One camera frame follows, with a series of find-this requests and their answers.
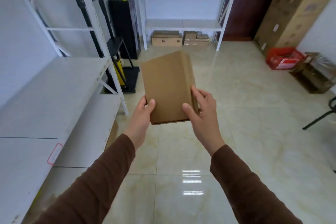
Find yellow plastic sign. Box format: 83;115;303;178
112;58;127;85

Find person's right hand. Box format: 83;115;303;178
182;84;226;157

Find red plastic crate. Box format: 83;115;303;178
266;47;306;70

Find red-edged white label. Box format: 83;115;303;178
47;143;64;165

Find black upright cabinet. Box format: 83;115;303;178
108;0;141;60

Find person's right forearm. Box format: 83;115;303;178
210;144;303;224

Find tall white metal shelf rack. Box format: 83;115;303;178
132;0;243;52

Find black step stool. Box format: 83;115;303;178
104;37;140;94

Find dark brown door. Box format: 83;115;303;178
223;0;293;42

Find person's left forearm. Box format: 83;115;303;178
34;133;136;224

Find large cardboard box white labels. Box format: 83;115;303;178
253;0;332;56

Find person's left hand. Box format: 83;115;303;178
124;95;156;151

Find long white metal shelf rack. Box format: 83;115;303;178
0;0;129;224

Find open dark brown cardboard box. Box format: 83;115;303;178
289;52;336;95

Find pile of small cardboard boxes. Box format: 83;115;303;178
151;30;210;47

